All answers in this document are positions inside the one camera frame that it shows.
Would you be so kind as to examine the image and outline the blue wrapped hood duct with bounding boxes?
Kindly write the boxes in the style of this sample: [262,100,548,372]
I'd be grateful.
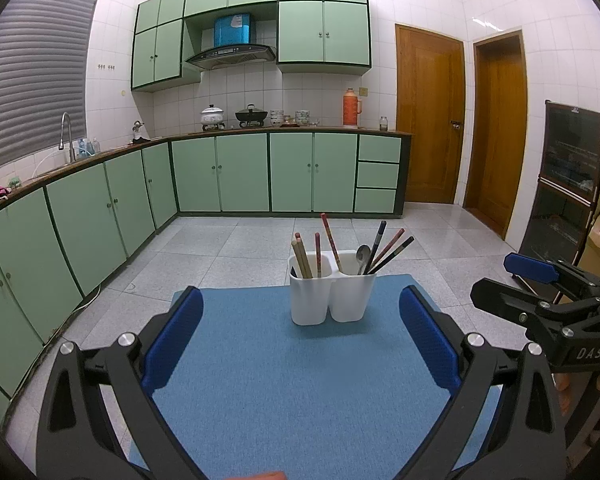
[214,12,255,47]

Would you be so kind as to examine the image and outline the black wok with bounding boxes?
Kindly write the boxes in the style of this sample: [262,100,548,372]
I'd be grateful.
[235,104,269,125]

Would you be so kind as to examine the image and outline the blue table mat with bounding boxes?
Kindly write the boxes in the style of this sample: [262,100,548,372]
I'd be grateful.
[127,274,503,480]

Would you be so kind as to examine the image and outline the dark glass cabinet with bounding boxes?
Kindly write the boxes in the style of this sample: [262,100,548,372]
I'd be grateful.
[517,100,600,281]

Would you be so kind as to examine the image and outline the white lidded pot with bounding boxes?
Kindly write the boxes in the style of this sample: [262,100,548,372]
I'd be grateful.
[200,104,226,127]

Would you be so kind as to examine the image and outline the black range hood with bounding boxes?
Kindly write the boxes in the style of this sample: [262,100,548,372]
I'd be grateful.
[185,44,277,71]

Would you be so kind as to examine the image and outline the brown wooden door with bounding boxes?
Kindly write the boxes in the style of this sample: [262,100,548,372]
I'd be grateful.
[462,26,529,241]
[395,23,467,206]

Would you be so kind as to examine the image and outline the grey window blind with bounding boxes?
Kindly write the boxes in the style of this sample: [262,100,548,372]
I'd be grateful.
[0,0,99,170]

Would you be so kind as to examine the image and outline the metal sink faucet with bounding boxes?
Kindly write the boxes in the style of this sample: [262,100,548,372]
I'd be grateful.
[59,112,78,163]

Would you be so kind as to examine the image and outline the green wall cabinets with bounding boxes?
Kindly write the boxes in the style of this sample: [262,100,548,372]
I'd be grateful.
[131,0,372,93]

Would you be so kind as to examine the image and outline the red thermos flask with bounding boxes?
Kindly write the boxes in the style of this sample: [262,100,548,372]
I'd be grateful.
[342,88,363,128]

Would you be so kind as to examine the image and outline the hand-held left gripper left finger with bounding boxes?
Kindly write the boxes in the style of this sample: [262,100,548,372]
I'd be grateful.
[36,286,206,480]

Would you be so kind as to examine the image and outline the black chopstick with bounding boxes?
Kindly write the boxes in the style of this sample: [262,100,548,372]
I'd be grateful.
[366,236,416,276]
[369,220,387,268]

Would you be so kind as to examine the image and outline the white double utensil holder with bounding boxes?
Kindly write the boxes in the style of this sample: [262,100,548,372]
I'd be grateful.
[287,250,377,326]

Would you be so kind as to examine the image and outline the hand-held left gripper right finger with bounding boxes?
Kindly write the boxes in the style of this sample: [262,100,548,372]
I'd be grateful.
[399,286,567,480]

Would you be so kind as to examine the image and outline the green base cabinets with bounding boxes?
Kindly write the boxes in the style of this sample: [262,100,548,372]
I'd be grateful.
[0,129,413,426]

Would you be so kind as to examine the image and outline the cardboard box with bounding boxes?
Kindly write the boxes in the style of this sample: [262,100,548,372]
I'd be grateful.
[575,195,600,278]

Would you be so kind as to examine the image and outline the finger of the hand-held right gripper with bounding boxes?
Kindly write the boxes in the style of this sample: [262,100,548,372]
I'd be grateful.
[504,253,600,306]
[470,277,600,333]

